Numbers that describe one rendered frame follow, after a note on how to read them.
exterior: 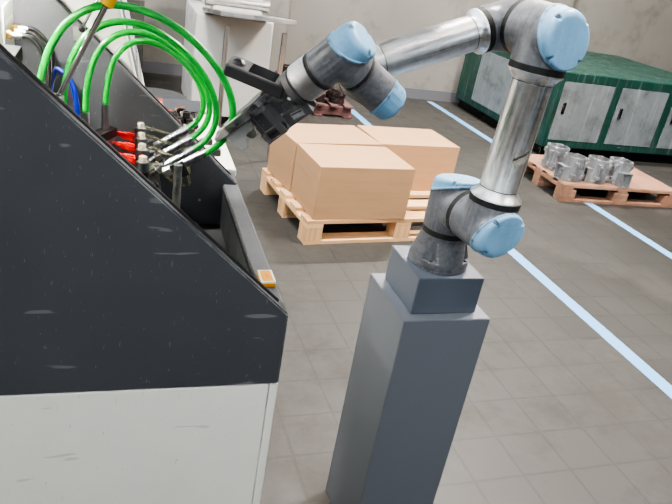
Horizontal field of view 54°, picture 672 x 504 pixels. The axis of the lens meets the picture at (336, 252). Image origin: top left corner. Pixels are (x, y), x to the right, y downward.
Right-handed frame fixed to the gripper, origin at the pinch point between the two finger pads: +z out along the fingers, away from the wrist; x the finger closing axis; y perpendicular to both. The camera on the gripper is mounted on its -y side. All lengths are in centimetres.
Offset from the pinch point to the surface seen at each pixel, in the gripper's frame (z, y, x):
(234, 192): 28.9, 18.1, 27.8
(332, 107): 210, 104, 475
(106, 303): 15.3, 6.8, -37.2
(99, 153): -2.8, -12.0, -31.9
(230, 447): 27, 47, -34
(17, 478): 50, 22, -53
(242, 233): 18.1, 22.0, 5.4
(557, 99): 35, 226, 505
